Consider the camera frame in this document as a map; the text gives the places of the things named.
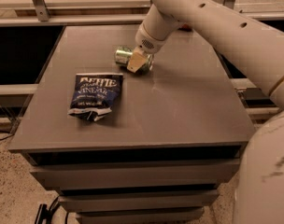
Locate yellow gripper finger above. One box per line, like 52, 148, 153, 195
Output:
127, 47, 147, 73

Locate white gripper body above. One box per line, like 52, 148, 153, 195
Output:
135, 5, 182, 54

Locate green soda can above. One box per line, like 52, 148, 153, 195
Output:
114, 46, 154, 73

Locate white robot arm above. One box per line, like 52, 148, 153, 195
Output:
128, 0, 284, 224

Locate red soda can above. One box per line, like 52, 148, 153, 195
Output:
178, 24, 192, 32

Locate blue chip bag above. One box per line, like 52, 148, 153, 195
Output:
68, 73, 123, 121

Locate grey drawer cabinet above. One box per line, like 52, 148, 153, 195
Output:
9, 25, 254, 224

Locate black floor plug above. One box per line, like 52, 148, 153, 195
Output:
34, 197, 61, 224

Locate metal railing frame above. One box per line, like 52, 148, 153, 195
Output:
0, 0, 284, 23

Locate black cable left floor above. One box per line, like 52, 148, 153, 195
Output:
0, 97, 21, 142

